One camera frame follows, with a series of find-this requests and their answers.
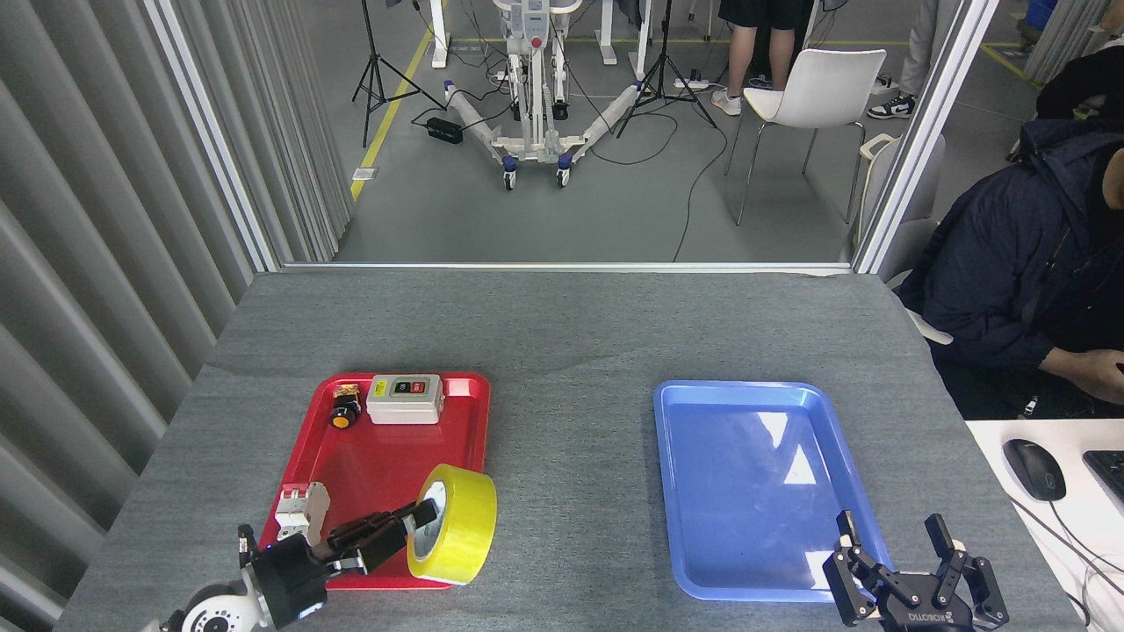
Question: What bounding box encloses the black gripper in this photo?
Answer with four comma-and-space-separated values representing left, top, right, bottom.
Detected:
258, 499, 441, 629
822, 510, 1010, 632

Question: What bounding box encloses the silver rail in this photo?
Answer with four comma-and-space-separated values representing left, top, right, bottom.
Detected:
279, 261, 857, 276

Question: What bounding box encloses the person's hand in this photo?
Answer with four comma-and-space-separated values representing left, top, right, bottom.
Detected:
1076, 348, 1124, 406

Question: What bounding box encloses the grey white office chair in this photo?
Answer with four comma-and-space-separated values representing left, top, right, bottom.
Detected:
854, 133, 955, 346

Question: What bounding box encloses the standing person with bare legs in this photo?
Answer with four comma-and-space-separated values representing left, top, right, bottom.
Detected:
711, 0, 818, 117

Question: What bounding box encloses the white circuit breaker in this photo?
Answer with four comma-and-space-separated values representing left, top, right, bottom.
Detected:
275, 482, 332, 542

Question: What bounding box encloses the white chair with metal legs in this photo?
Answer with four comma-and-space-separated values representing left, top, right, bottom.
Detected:
725, 48, 888, 226

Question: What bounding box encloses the yellow tape roll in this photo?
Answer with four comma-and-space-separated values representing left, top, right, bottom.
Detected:
406, 464, 498, 586

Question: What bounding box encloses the white stand on wheels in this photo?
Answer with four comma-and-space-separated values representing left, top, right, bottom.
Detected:
443, 0, 646, 191

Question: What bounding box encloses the yellow push button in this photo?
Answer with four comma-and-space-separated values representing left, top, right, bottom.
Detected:
329, 383, 364, 430

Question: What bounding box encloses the black keyboard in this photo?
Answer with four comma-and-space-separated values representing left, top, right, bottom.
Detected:
1083, 449, 1124, 506

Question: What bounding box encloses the black computer mouse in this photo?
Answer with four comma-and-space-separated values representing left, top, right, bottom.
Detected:
1003, 438, 1067, 502

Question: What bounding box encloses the white desk leg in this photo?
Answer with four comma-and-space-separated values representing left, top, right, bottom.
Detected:
634, 0, 654, 80
428, 0, 451, 69
595, 0, 617, 66

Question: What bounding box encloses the black garment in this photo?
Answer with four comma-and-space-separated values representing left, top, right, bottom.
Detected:
1035, 44, 1124, 121

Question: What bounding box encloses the blue plastic tray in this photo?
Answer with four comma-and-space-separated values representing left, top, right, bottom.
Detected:
653, 380, 895, 604

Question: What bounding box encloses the standing person in grey trousers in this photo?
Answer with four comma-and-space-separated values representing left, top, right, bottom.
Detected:
868, 0, 940, 121

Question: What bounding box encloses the white desk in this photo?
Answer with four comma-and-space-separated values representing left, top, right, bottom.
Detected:
966, 418, 1124, 632

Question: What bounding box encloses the black tripod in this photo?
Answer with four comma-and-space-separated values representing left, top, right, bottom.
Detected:
351, 0, 445, 148
615, 0, 719, 140

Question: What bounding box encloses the silver post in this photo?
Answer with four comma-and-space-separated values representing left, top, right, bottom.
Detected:
850, 0, 1004, 276
143, 0, 284, 273

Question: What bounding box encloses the seated person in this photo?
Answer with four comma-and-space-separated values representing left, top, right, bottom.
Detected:
899, 118, 1124, 420

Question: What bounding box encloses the grey switch box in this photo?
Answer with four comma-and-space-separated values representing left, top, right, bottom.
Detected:
366, 375, 445, 426

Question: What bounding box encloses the black floor cable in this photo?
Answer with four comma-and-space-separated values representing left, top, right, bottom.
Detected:
672, 112, 731, 263

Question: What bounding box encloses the red plastic tray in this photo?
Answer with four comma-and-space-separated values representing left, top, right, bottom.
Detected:
262, 372, 491, 591

